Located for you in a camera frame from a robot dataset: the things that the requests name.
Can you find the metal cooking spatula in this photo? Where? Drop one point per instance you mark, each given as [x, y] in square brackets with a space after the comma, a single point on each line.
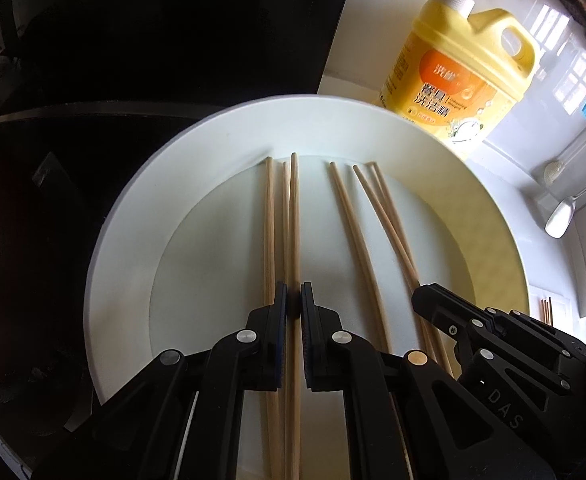
[558, 221]

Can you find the yellow detergent pump bottle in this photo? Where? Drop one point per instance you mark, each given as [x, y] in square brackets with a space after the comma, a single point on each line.
[453, 70]

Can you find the white round basin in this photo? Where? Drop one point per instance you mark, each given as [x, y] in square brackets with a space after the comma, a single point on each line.
[213, 240]

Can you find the black gas stove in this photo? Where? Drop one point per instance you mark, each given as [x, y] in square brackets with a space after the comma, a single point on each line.
[23, 260]

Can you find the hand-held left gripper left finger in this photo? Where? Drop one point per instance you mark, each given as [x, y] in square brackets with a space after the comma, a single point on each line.
[280, 320]

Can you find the long wooden chopstick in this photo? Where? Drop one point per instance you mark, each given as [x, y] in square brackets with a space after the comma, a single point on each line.
[353, 230]
[294, 220]
[286, 220]
[270, 230]
[390, 200]
[383, 215]

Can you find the white plastic cutting board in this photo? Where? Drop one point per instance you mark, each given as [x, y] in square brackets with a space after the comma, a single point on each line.
[568, 305]

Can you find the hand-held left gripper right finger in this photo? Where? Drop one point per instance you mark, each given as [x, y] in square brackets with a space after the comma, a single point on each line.
[306, 320]

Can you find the black range hood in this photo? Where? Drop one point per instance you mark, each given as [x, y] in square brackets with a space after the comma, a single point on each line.
[173, 20]

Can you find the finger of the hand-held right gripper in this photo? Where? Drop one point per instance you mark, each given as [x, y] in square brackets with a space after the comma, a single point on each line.
[473, 325]

